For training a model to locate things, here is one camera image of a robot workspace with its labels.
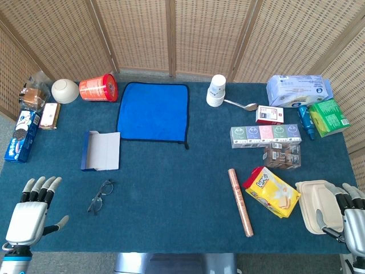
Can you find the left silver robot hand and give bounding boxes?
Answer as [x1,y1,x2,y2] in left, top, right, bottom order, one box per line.
[5,176,70,247]

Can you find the black eyeglasses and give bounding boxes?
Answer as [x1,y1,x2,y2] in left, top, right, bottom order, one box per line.
[87,179,115,216]

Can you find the small white red box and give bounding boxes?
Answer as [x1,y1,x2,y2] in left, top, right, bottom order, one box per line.
[255,105,285,126]

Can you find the white paper cup stack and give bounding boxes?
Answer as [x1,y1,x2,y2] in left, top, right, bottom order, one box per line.
[206,74,226,108]

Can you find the metal spoon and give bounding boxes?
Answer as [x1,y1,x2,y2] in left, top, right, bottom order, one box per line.
[224,99,259,112]

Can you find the clear bag with bread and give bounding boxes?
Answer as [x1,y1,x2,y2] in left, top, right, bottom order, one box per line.
[18,71,52,112]

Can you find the blue glasses case grey lining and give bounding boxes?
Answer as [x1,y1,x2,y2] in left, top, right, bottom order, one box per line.
[80,130,121,172]

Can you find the cream bowl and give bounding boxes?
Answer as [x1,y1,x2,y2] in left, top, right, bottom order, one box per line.
[51,78,80,104]

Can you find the beige lunch box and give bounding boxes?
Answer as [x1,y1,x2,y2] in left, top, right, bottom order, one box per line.
[295,179,344,235]

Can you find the teal table cloth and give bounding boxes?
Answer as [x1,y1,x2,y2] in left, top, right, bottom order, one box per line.
[0,82,359,255]

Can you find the blue Oreo cookie box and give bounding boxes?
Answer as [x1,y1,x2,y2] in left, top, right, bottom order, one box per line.
[3,110,41,164]

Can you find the white blue tissue pack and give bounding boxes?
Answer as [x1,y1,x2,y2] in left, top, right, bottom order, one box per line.
[266,74,334,108]

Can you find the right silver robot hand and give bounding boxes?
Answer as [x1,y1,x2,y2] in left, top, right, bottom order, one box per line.
[315,182,365,257]

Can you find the small brown white box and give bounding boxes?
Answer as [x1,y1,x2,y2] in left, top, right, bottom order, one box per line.
[38,102,61,131]

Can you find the orange red-lidded can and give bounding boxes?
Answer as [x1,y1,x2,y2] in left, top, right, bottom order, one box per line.
[79,73,119,103]

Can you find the blue bottle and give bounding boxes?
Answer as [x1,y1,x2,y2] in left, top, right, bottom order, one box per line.
[297,104,316,140]

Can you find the blue cloth black trim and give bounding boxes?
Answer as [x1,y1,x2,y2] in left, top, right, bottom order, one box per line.
[116,82,190,150]

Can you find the brown clear-wrapped pack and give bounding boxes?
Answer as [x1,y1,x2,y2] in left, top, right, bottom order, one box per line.
[262,142,302,170]

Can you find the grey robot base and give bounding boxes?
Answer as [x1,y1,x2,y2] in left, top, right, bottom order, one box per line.
[113,252,239,274]

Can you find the pastel pocket tissue multipack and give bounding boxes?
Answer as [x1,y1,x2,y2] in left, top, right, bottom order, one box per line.
[229,123,302,150]

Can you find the wicker folding screen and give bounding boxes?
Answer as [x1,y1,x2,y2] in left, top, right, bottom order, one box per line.
[0,0,365,172]

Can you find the yellow Lipo snack bag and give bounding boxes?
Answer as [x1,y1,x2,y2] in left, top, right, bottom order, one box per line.
[242,166,302,219]

